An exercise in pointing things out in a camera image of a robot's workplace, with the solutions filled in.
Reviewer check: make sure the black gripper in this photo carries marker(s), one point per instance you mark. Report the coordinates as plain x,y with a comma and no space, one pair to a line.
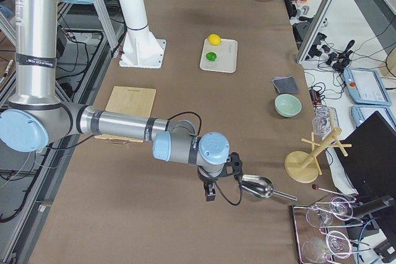
206,180

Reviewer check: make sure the green lime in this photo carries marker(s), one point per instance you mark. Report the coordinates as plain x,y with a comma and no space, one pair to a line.
211,56

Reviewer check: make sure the yellow lemon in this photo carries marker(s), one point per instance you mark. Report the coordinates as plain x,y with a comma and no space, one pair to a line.
214,39

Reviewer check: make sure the cream rabbit print tray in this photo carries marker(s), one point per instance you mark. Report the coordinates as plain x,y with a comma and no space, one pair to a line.
226,56

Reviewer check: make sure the metal scoop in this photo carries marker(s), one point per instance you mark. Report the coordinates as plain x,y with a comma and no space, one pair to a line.
262,187

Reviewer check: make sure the wooden mug tree stand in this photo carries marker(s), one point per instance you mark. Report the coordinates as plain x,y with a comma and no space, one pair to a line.
304,167

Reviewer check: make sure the wooden cutting board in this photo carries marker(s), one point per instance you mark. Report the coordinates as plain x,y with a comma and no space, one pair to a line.
131,100

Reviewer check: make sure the wine glass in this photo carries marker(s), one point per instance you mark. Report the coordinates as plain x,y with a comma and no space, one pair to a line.
318,218
331,248
341,208

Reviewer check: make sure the mint green bowl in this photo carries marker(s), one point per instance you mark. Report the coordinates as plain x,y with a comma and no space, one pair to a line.
287,105

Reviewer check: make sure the grey folded cloth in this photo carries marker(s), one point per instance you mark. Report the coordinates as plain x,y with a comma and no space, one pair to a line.
285,85

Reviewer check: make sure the clear glass mug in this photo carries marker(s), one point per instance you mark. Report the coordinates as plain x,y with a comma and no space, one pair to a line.
324,121

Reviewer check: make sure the black monitor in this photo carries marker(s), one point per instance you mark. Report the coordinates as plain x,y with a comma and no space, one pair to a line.
370,164

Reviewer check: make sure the blue teach pendant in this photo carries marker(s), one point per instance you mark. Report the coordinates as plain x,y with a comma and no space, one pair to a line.
360,112
365,87

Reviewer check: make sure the black wire glass rack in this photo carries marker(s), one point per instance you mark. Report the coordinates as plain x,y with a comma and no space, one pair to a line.
304,231

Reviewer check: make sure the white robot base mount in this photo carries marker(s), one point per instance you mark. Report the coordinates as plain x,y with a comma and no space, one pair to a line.
140,49

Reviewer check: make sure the aluminium frame post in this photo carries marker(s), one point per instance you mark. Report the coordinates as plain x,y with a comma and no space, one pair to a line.
313,30

